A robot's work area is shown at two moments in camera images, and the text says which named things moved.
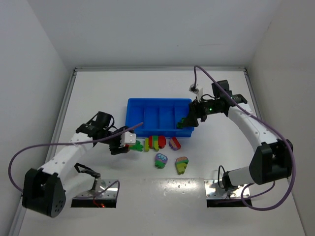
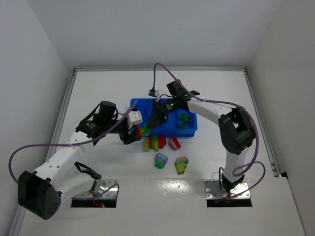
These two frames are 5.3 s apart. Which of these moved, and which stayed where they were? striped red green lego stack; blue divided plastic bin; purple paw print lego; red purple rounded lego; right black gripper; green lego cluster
Moved: right black gripper; green lego cluster
Stayed: red purple rounded lego; blue divided plastic bin; striped red green lego stack; purple paw print lego
